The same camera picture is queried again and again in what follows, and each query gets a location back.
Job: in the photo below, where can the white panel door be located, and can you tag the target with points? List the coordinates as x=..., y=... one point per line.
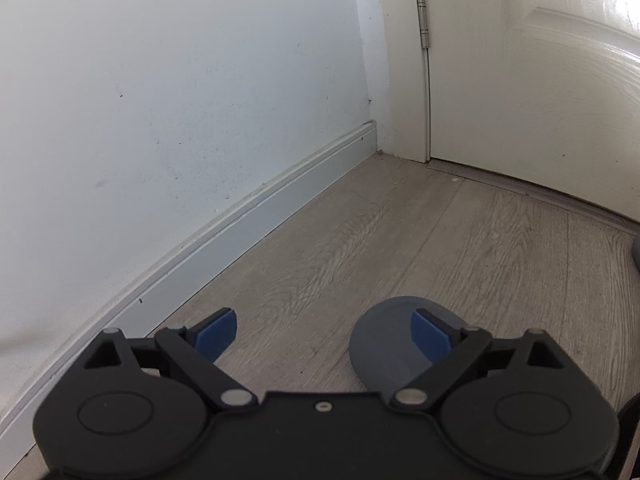
x=525, y=110

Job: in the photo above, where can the metal door hinge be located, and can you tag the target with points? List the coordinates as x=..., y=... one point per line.
x=423, y=17

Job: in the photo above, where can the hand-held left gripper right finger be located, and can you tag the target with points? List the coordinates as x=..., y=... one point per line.
x=432, y=335

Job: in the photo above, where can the grey foam slide sandal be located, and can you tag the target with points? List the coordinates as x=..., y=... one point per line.
x=385, y=340
x=636, y=252

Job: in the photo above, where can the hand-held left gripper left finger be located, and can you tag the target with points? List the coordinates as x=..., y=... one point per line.
x=217, y=335

